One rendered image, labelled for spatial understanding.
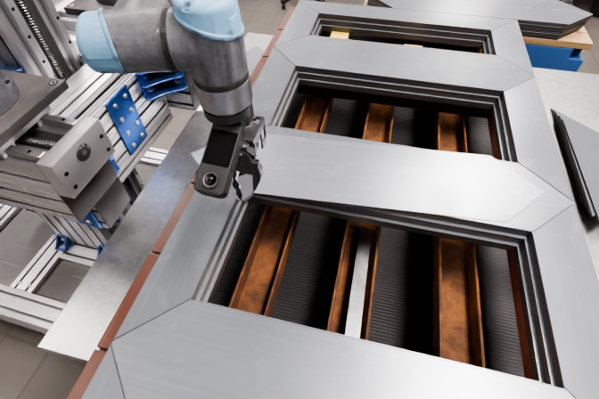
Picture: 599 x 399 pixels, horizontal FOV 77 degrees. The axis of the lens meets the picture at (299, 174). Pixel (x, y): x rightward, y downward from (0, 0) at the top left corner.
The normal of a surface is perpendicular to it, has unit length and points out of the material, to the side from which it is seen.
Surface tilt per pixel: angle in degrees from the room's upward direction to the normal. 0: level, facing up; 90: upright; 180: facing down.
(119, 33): 47
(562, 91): 0
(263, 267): 0
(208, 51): 90
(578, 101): 0
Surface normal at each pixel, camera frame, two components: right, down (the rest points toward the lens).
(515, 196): -0.01, -0.66
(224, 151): -0.07, -0.26
